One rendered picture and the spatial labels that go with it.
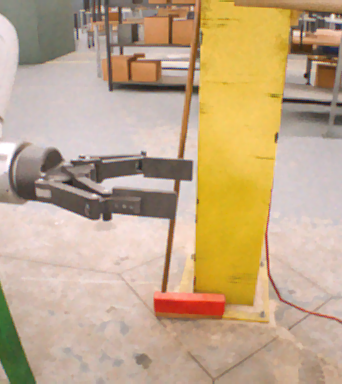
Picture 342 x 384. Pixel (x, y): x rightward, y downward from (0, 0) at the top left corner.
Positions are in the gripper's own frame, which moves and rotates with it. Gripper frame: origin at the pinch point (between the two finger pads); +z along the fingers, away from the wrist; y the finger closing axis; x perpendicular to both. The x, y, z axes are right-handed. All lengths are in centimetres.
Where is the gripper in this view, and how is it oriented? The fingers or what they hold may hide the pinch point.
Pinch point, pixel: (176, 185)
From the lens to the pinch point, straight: 46.5
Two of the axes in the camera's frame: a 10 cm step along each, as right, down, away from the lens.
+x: 0.3, -9.4, -3.4
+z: 9.8, 0.9, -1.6
